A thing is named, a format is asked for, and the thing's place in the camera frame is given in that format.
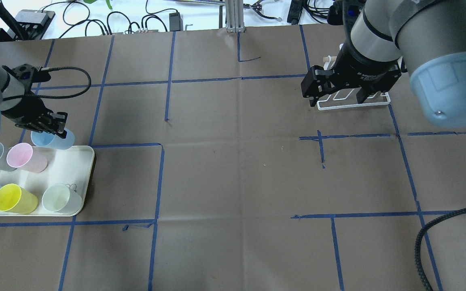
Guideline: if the black braided right cable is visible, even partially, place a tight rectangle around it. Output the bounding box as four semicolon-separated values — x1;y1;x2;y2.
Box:
415;202;466;291

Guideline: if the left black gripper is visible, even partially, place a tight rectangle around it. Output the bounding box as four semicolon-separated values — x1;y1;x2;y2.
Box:
1;64;67;135

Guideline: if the pale green plastic cup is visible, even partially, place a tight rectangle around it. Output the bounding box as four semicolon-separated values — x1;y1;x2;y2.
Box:
41;183;83;214

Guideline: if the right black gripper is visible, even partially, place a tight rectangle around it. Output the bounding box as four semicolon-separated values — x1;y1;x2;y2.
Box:
301;42;402;107

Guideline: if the light blue plastic cup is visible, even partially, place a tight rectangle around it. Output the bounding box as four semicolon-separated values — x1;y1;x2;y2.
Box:
31;129;75;150

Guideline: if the yellow plastic cup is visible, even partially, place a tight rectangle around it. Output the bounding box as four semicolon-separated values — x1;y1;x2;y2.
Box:
0;183;38;214

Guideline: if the black braided left cable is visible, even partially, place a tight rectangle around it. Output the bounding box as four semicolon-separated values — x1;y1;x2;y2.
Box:
31;67;92;99

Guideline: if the pink plastic cup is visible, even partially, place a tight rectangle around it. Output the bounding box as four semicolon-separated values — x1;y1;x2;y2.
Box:
6;143;49;173

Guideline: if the coiled black cable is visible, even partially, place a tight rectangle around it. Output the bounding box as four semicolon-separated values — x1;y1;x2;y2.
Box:
304;0;339;25

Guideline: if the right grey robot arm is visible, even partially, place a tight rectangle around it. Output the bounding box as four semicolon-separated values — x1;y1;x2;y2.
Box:
300;0;466;128

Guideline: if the cream plastic tray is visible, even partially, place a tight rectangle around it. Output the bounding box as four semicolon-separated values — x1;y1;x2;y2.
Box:
0;145;95;217

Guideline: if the white wire cup rack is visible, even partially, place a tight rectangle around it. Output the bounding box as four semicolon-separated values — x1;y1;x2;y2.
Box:
317;55;391;111

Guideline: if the aluminium frame post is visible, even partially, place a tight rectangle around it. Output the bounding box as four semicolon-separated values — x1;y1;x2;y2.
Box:
224;0;246;33

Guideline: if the black power adapter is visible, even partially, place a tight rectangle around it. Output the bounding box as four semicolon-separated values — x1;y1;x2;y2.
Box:
169;12;183;32

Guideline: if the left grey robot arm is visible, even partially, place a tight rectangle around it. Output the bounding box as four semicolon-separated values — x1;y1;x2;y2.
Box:
0;64;67;139

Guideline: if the black braided cable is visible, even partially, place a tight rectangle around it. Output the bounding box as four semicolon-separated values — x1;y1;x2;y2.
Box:
415;202;466;291
31;67;92;99

